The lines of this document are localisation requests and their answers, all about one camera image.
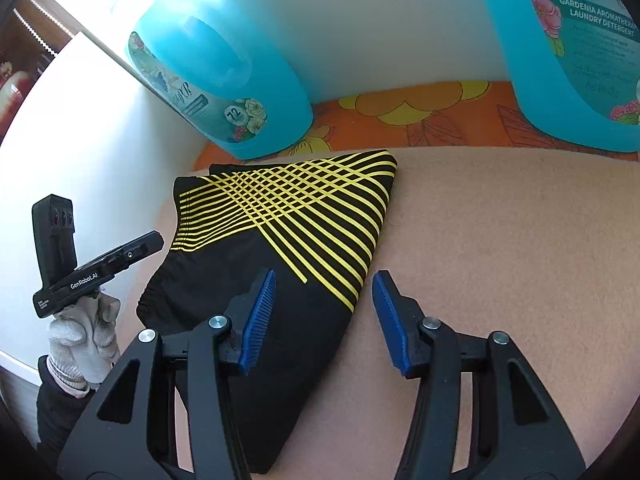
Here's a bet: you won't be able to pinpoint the black camera box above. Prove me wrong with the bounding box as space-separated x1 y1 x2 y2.
32 194 77 288

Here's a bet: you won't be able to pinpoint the blue detergent bottle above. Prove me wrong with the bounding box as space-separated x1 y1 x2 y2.
127 0 312 160
485 0 639 153

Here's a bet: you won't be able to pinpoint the blue detergent bottle left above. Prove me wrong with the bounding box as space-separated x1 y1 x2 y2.
127 0 312 160

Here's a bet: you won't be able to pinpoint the orange floral bedsheet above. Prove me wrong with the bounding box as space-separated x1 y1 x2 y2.
192 79 640 172

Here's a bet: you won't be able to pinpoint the left white gloved hand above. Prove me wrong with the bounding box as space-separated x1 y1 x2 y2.
46 292 120 399

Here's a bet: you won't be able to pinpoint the blue detergent bottle middle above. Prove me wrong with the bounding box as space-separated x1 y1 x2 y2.
485 0 639 153

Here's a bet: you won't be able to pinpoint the black pants yellow stripes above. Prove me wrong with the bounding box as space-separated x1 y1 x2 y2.
136 150 397 474

